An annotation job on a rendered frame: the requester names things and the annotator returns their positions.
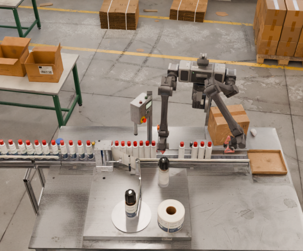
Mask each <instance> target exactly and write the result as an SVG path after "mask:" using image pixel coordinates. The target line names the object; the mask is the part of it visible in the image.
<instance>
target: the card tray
mask: <svg viewBox="0 0 303 251"><path fill-rule="evenodd" d="M247 155H248V159H249V160H250V161H249V163H250V167H251V171H252V174H287V172H288V170H287V167H286V164H285V161H284V158H283V155H282V152H281V150H280V149H250V150H249V151H247Z"/></svg>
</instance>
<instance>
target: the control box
mask: <svg viewBox="0 0 303 251"><path fill-rule="evenodd" d="M145 96H146V94H145V93H141V94H140V95H139V96H138V97H136V98H135V99H134V100H133V101H132V102H131V103H130V110H131V121H133V122H135V123H137V124H139V125H141V124H142V123H143V121H142V119H144V118H146V119H147V118H148V117H149V116H151V115H152V110H151V111H150V112H148V113H147V114H146V110H147V109H149V108H150V107H151V106H152V105H151V106H150V107H149V108H147V109H146V104H147V103H148V102H149V101H150V100H152V97H150V96H149V97H148V99H147V100H145ZM140 100H141V101H142V104H139V102H140Z"/></svg>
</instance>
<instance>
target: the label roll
mask: <svg viewBox="0 0 303 251"><path fill-rule="evenodd" d="M184 213H185V209H184V206H183V205H182V204H181V203H180V202H179V201H177V200H173V199H168V200H165V201H163V202H161V203H160V204H159V206H158V209H157V224H158V226H159V228H160V229H161V230H162V231H164V232H166V233H176V232H178V231H179V230H181V228H182V227H183V223H184Z"/></svg>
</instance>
